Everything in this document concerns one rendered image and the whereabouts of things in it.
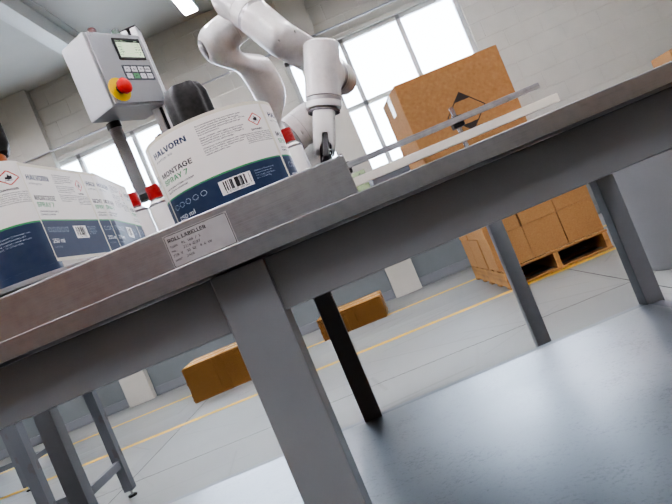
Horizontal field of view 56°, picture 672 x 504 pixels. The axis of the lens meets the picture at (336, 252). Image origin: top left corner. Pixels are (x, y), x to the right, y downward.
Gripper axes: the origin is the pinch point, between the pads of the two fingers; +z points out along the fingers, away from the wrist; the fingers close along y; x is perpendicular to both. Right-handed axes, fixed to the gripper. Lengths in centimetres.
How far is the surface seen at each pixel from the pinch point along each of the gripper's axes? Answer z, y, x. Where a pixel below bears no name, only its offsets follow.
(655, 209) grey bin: 5, -173, 165
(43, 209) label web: 9, 59, -39
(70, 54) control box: -32, -3, -60
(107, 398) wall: 177, -558, -264
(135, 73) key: -28, -7, -46
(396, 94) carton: -23.3, -20.3, 19.2
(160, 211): 6.3, 2.2, -38.7
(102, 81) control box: -25, 1, -51
